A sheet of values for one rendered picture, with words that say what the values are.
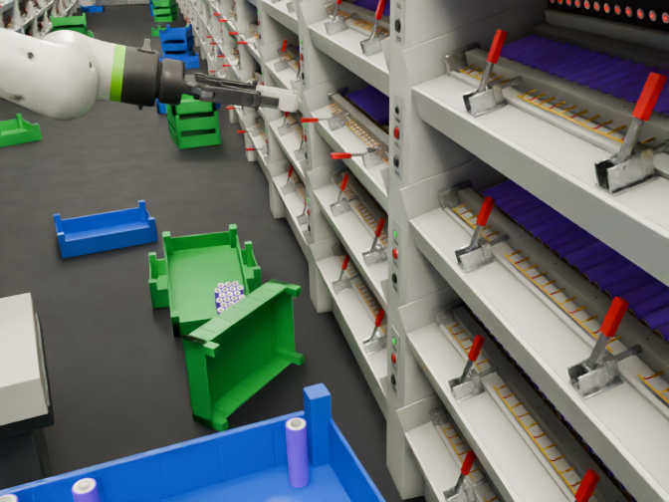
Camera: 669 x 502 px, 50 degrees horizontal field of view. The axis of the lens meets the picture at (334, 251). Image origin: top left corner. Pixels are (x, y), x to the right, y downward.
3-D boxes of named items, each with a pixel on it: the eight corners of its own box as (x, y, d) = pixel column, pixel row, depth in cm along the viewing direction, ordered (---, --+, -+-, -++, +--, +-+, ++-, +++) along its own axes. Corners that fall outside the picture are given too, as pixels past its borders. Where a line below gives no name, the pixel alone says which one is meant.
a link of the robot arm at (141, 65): (120, 101, 124) (118, 113, 116) (127, 32, 120) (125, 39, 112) (156, 106, 126) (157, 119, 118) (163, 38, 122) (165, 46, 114)
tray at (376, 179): (395, 222, 115) (379, 169, 111) (316, 129, 169) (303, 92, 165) (509, 176, 117) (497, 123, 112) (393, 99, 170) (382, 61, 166)
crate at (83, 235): (62, 258, 225) (57, 235, 221) (57, 235, 241) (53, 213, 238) (157, 241, 235) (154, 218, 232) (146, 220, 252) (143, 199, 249)
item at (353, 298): (393, 417, 131) (372, 360, 125) (321, 276, 185) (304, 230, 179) (493, 375, 133) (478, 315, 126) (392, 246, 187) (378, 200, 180)
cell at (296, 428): (293, 490, 62) (289, 430, 60) (286, 477, 64) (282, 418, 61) (312, 484, 63) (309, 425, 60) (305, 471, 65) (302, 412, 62)
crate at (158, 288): (152, 309, 193) (148, 282, 190) (151, 277, 211) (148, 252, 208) (262, 294, 199) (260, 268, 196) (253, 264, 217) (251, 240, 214)
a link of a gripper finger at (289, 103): (259, 89, 123) (260, 90, 122) (299, 95, 125) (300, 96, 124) (256, 106, 124) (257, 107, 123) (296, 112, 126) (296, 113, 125)
